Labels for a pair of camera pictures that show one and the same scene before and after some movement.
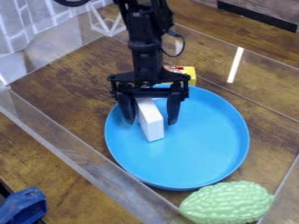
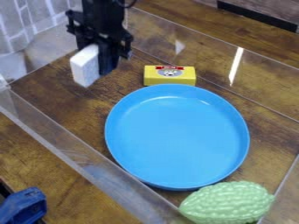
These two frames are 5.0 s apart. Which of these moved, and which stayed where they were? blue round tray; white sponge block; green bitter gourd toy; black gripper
Moved: black gripper; white sponge block
Stayed: blue round tray; green bitter gourd toy
